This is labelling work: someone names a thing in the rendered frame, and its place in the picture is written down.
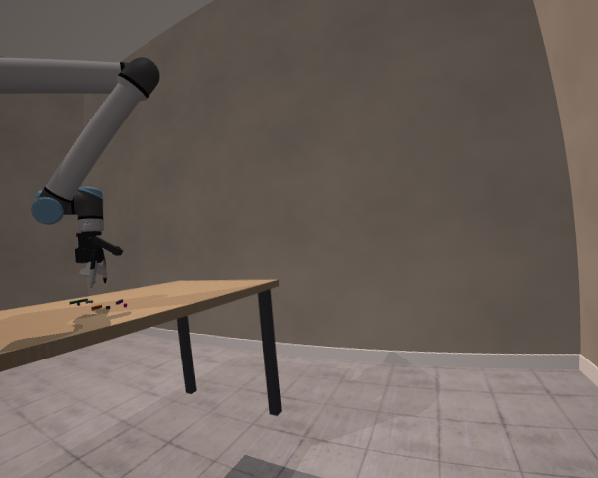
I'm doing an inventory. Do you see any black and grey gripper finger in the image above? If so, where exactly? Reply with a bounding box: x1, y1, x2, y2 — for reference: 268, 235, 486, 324
79, 251, 98, 288
96, 257, 107, 283

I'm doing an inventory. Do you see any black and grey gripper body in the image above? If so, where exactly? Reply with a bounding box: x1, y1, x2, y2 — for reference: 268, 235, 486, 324
75, 231, 104, 263

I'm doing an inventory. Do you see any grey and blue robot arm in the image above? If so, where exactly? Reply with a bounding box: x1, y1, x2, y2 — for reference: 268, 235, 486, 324
0, 57, 160, 232

